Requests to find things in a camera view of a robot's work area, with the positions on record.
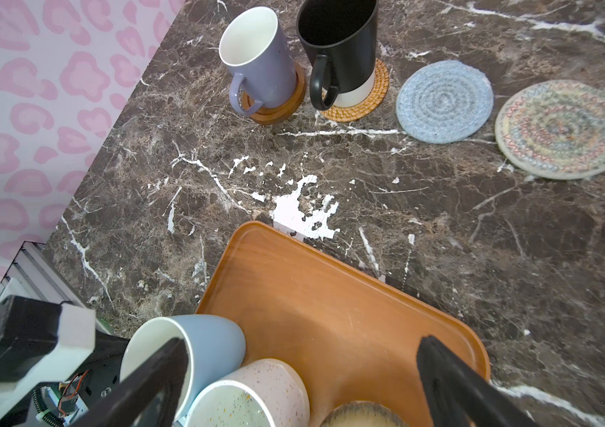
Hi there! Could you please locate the brown wooden round coaster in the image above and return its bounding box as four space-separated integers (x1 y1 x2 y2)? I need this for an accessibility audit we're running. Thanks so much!
250 62 307 126

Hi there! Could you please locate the white speckled ceramic mug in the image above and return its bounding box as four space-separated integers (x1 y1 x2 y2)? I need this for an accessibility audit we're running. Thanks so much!
185 359 311 427

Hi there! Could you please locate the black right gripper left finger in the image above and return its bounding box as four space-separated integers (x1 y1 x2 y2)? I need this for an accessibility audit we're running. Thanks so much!
73 338 189 427

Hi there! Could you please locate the light blue ceramic mug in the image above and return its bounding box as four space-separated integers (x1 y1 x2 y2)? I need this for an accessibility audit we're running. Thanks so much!
120 314 246 420

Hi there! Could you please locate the blue-grey woven round coaster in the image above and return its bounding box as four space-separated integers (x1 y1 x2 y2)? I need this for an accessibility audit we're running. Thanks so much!
396 60 494 144

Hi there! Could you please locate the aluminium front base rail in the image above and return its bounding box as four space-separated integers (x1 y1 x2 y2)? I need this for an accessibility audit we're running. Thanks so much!
0 241 88 309

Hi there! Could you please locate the black ceramic mug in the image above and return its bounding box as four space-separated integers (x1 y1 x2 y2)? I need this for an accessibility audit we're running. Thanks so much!
296 0 379 111

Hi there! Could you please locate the multicolour woven round coaster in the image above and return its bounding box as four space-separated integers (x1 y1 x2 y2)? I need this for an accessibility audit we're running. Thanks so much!
494 80 605 181

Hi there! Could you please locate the orange wooden tray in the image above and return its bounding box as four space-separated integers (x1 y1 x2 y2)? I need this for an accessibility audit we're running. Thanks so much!
198 222 491 426

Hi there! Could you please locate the beige ceramic mug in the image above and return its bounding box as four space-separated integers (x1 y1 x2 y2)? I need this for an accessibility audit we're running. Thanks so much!
320 401 407 427

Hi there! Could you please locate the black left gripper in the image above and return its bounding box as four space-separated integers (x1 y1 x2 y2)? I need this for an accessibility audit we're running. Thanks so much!
0 332 129 426

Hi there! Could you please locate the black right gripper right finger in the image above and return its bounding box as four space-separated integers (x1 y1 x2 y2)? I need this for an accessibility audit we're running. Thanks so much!
416 336 536 427

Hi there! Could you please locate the woven rattan round coaster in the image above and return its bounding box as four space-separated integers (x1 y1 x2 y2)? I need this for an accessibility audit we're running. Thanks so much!
321 59 389 123

